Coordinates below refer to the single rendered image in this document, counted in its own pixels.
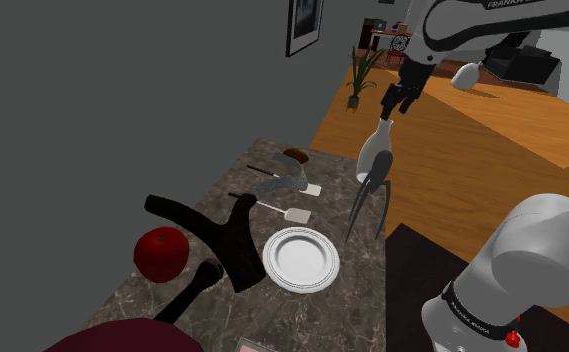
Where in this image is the pink flat box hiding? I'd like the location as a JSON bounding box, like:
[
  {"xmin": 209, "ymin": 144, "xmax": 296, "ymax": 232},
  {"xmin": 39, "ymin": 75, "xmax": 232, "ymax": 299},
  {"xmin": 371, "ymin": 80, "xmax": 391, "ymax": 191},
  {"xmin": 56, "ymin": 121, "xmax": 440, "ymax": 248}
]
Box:
[{"xmin": 234, "ymin": 336, "xmax": 278, "ymax": 352}]

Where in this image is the white narrow-necked vase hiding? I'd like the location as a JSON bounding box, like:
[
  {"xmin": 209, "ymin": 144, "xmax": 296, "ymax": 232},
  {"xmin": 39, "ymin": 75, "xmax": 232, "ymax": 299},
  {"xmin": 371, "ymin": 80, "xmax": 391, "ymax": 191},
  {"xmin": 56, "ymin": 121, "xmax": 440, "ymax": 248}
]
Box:
[{"xmin": 355, "ymin": 118, "xmax": 395, "ymax": 185}]

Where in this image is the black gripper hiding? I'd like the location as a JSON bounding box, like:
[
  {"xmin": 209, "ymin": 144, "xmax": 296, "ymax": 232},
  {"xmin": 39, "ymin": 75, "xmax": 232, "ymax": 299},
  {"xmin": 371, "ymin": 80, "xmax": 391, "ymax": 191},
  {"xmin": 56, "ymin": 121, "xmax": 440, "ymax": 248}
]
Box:
[{"xmin": 379, "ymin": 59, "xmax": 436, "ymax": 122}]

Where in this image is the black sofa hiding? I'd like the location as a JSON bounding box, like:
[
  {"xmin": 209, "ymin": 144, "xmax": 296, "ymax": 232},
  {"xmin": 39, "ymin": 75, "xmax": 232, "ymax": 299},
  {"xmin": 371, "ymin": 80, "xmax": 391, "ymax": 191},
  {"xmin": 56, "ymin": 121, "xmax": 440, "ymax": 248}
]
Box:
[{"xmin": 482, "ymin": 30, "xmax": 564, "ymax": 92}]

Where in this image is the wooden desk with chair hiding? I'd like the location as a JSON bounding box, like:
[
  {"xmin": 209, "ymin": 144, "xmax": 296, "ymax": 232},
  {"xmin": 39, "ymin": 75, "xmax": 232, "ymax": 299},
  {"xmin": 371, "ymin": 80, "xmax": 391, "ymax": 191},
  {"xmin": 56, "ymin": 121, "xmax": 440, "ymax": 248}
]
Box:
[{"xmin": 358, "ymin": 17, "xmax": 413, "ymax": 66}]

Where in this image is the brown oval thing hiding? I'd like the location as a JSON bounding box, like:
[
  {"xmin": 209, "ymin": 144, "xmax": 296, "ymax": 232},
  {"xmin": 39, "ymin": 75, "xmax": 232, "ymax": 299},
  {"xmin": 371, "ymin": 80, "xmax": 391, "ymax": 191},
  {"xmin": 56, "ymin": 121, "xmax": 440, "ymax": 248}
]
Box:
[{"xmin": 282, "ymin": 147, "xmax": 311, "ymax": 165}]

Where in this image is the dark red rounded thing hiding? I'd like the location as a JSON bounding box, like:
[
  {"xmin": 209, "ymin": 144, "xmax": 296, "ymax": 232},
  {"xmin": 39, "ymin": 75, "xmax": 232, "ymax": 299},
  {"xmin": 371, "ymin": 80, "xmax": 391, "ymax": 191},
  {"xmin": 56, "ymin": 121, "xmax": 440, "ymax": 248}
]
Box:
[{"xmin": 43, "ymin": 317, "xmax": 205, "ymax": 352}]

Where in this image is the white spatula with black handle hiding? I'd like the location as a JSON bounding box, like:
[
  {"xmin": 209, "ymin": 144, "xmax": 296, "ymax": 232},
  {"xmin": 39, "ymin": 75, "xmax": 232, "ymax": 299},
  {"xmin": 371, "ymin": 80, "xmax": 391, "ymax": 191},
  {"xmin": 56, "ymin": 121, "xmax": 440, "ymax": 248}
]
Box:
[
  {"xmin": 227, "ymin": 191, "xmax": 313, "ymax": 226},
  {"xmin": 245, "ymin": 164, "xmax": 323, "ymax": 198}
]

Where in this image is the grey speckled scoop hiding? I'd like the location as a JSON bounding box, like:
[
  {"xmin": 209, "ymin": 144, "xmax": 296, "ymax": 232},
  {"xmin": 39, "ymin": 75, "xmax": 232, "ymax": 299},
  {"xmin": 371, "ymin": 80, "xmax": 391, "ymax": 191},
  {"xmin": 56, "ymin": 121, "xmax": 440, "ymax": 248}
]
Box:
[{"xmin": 254, "ymin": 151, "xmax": 310, "ymax": 196}]

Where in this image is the green potted plant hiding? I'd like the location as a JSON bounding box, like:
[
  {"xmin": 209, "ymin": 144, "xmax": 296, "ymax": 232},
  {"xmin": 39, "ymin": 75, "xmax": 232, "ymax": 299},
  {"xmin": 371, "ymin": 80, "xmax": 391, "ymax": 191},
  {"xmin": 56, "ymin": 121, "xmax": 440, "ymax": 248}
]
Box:
[{"xmin": 345, "ymin": 45, "xmax": 388, "ymax": 115}]

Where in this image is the black framed wall picture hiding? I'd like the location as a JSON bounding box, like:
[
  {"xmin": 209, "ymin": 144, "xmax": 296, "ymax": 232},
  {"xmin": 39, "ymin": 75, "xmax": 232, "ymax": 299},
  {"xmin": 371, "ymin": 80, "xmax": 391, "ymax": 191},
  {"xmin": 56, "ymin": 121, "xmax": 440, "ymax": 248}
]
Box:
[{"xmin": 284, "ymin": 0, "xmax": 326, "ymax": 59}]

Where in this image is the black cylindrical handle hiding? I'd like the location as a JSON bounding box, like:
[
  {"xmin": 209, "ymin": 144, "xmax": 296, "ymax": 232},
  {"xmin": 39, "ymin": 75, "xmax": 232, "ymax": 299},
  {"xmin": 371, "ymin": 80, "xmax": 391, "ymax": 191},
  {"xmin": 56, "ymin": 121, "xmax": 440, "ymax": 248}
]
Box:
[{"xmin": 152, "ymin": 257, "xmax": 226, "ymax": 324}]

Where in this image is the red apple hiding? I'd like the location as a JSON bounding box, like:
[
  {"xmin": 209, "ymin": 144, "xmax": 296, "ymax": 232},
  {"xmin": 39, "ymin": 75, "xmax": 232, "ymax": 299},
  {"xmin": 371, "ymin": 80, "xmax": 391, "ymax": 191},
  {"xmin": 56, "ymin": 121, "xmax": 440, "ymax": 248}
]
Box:
[{"xmin": 132, "ymin": 225, "xmax": 191, "ymax": 285}]

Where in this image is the white round plate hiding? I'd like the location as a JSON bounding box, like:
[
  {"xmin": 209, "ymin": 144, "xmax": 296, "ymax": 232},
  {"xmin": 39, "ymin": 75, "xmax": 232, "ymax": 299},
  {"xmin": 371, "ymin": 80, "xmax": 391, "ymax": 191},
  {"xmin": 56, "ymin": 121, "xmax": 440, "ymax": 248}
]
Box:
[{"xmin": 262, "ymin": 225, "xmax": 341, "ymax": 295}]

